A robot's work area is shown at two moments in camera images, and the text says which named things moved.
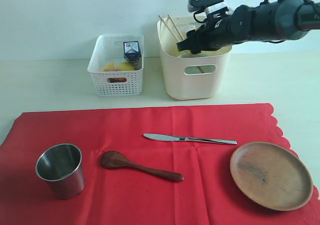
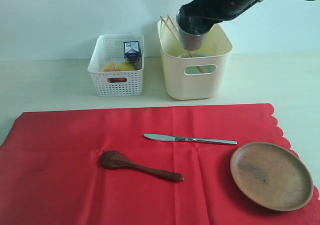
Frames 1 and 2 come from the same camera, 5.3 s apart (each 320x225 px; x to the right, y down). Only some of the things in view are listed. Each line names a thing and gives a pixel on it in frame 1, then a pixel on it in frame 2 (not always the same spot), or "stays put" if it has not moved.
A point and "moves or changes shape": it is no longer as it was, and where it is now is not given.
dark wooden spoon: x=113 y=159 stays put
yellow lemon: x=125 y=66 stays put
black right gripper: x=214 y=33 -> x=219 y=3
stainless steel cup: x=61 y=165 moves or changes shape
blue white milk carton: x=132 y=51 stays put
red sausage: x=117 y=80 stays put
